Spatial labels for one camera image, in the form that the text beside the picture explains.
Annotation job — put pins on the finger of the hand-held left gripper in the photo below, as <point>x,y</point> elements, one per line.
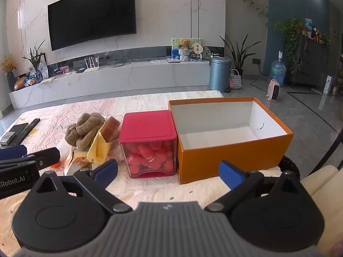
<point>12,152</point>
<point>45,156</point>

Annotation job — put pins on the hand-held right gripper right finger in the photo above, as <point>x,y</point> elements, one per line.
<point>231,171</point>

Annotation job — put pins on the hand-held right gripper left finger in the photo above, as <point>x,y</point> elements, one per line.
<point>107,170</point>

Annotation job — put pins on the orange cardboard box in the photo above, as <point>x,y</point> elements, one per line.
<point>227,158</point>

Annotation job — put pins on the yellow cloth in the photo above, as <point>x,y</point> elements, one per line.
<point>100,147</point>

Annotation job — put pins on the yellow snack packet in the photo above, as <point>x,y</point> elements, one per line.
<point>77,163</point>

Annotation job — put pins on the brown translucent packet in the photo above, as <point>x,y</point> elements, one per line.
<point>110,128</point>

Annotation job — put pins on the brown plush towel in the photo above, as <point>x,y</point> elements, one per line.
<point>84,131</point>

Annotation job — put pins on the small silver box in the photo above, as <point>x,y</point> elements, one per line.
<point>7,138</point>

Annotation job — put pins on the black book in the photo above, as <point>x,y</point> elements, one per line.
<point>18,128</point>

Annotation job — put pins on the black remote control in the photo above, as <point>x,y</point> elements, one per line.
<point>26,129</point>

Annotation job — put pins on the pile of red small bottles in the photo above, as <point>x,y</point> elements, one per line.
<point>150,155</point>

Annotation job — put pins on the black mesh basket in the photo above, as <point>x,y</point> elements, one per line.
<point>290,164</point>

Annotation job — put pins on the red box with clear front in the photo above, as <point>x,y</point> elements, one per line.
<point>146,124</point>

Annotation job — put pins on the brown wooden ornament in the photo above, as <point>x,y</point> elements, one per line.
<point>21,83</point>

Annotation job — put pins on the vase with dried flowers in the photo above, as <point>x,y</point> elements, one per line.
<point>10,81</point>

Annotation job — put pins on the colourful snack packet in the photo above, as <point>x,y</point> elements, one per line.
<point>32,80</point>

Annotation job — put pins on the paper sheet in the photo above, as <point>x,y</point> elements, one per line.
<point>48,79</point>

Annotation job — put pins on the lace tablecloth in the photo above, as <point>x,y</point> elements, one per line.
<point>150,103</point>

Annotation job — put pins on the crumpled plastic bag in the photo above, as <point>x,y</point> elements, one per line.
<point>43,71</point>

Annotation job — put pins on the white marble TV console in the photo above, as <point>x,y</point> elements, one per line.
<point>107,83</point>

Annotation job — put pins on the pink photo card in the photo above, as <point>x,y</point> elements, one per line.
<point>64,70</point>

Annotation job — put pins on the woven basket bag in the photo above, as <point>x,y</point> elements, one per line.
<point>235,81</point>

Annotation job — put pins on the pink heater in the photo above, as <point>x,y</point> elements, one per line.
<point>273,91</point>

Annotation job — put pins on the cream sofa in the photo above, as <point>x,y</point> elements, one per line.
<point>321,190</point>

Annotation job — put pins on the small black box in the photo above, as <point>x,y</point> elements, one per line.
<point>81,70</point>

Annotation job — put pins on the green plant in glass vase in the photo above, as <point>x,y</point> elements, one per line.
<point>34,59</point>

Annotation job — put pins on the blue-grey trash can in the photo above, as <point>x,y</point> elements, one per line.
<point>219,75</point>

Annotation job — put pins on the white router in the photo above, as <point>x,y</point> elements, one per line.
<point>91,69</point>

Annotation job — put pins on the blue water jug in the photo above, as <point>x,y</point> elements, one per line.
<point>277,72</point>

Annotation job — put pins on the potted snake plant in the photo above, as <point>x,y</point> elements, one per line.
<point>239,56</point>

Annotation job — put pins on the glass plate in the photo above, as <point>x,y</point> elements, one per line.
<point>207,53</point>

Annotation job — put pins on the round paper fan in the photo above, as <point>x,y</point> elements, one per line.
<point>199,47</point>

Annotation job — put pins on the teddy bear bouquet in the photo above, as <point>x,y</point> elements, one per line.
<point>185,50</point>

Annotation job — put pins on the dark cabinet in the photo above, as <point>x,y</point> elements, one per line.
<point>313,61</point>

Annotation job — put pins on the green picture board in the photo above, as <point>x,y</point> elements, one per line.
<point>175,42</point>

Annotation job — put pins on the pothos plant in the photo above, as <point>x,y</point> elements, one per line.
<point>290,37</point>

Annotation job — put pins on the clear plastic bottle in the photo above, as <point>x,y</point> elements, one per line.
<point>308,28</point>

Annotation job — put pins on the black metal frame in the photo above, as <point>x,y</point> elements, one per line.
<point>324,150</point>

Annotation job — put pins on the black picture frame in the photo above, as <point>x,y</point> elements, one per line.
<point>44,59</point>

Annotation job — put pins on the wall outlet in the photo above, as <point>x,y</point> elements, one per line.
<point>256,61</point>

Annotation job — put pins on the wall television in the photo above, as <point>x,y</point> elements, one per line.
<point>91,16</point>

